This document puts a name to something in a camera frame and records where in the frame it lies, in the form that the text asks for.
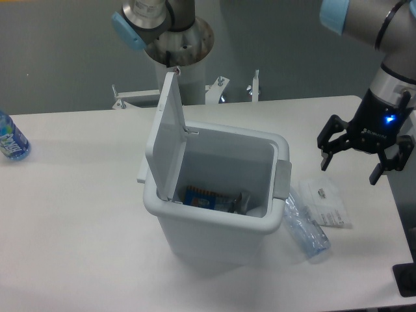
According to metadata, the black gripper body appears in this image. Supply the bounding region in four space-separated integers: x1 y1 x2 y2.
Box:
346 88 412 154

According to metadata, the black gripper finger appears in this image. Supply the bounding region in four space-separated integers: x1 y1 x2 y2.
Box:
369 135 415 185
317 114 352 171

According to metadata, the grey lid release button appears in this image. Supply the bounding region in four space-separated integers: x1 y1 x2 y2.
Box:
273 160 292 201

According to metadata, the white plastic trash can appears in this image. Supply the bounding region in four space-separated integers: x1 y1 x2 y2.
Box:
142 122 290 265

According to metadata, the white trash can lid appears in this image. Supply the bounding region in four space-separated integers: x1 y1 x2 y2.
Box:
145 72 187 201

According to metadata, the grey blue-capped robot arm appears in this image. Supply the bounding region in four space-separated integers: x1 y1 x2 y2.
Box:
111 1 415 184

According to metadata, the clear plastic bag with label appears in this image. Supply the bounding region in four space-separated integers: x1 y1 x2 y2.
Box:
298 175 352 229

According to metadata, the crushed clear plastic bottle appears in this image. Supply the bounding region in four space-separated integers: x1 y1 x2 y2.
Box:
283 186 332 264

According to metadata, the black object at table edge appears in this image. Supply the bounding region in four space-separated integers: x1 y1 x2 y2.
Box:
393 263 415 298

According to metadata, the blue snack wrapper in bin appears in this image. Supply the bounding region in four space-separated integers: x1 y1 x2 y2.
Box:
183 186 251 215

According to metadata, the blue labelled water bottle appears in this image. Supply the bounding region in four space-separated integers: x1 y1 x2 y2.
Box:
1 111 31 161

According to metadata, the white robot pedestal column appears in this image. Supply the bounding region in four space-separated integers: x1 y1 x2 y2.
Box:
153 60 206 105

